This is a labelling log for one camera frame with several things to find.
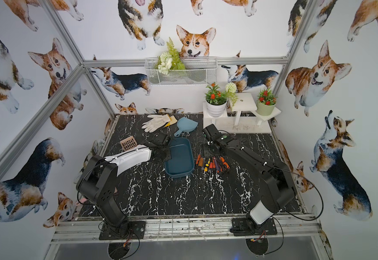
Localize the green potted red flowers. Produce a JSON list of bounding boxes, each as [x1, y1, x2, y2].
[[257, 90, 277, 116]]

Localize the yellow cloth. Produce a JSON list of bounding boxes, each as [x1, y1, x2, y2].
[[164, 115, 178, 127]]

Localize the brown slotted scoop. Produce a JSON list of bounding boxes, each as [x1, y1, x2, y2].
[[119, 136, 138, 151]]

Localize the white potted red flowers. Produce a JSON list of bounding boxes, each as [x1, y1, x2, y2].
[[205, 82, 238, 118]]

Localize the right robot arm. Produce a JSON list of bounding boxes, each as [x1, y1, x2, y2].
[[203, 124, 296, 232]]

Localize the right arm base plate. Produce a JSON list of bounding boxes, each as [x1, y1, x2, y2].
[[230, 218, 278, 236]]

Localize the white wire wall basket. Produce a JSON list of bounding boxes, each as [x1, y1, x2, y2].
[[144, 57, 218, 86]]

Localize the blue plastic dustpan scoop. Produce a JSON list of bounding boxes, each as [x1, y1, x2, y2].
[[174, 117, 198, 137]]

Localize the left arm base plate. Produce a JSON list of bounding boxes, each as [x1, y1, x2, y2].
[[98, 221, 146, 241]]

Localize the green white artificial plant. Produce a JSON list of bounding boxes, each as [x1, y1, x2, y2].
[[154, 38, 186, 75]]

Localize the white stepped stand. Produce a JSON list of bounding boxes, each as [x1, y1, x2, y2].
[[203, 93, 281, 134]]

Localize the black yellow screwdriver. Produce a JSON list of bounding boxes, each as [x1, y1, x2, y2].
[[204, 159, 211, 172]]

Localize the white work glove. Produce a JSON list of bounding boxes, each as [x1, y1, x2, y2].
[[142, 114, 170, 133]]

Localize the teal storage box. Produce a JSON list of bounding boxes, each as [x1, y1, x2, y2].
[[164, 138, 195, 178]]

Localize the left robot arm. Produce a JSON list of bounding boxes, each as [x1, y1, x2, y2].
[[76, 133, 172, 238]]

